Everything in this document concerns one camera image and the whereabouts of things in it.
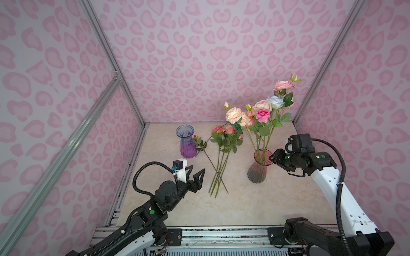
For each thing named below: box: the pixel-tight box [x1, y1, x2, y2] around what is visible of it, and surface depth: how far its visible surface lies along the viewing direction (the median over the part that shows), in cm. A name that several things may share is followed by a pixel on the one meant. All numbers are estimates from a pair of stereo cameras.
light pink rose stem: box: [273, 73, 302, 116], surface depth 69 cm
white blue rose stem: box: [266, 96, 293, 128], surface depth 69 cm
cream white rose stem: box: [253, 99, 273, 113], surface depth 66 cm
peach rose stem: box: [223, 101, 257, 151], surface depth 69 cm
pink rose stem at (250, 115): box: [245, 103, 255, 127], surface depth 70 cm
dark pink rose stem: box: [255, 108, 271, 164], surface depth 62 cm
